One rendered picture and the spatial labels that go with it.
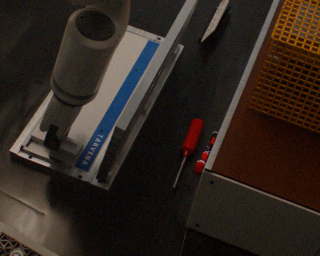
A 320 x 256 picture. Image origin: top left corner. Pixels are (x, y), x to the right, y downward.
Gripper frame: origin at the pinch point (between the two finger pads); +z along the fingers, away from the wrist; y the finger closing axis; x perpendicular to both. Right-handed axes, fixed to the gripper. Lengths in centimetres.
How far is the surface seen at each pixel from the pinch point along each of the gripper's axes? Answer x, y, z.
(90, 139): 5.9, -3.9, 1.9
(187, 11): 10.9, -27.7, -18.6
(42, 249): 8.4, 21.1, 2.5
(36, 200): 2.8, 12.0, 4.7
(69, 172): 5.6, 5.1, 2.1
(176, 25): 10.4, -22.7, -18.5
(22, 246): 5.1, 22.3, 2.7
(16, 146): -6.0, 3.9, 4.2
